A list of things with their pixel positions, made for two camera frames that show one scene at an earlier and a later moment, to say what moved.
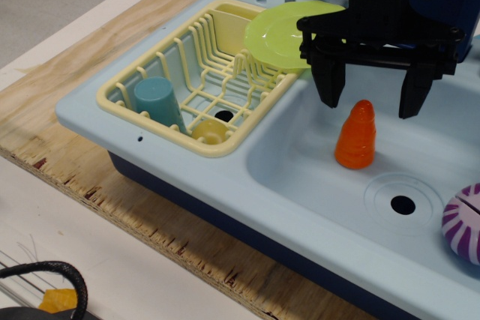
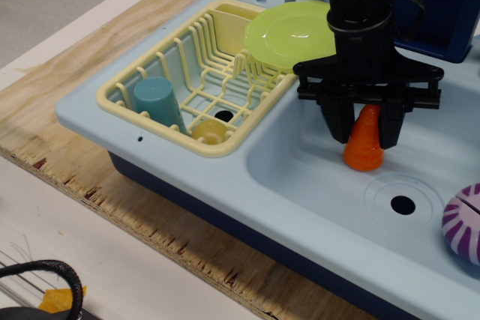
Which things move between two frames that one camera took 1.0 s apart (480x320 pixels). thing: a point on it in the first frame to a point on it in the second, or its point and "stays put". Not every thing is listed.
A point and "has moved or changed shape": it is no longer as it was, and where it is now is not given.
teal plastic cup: [156, 96] stays put
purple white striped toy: [460, 223] stays put
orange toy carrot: [355, 146] has moved or changed shape
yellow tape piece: [59, 300] stays put
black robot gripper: [379, 28] to [366, 69]
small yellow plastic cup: [213, 131] stays put
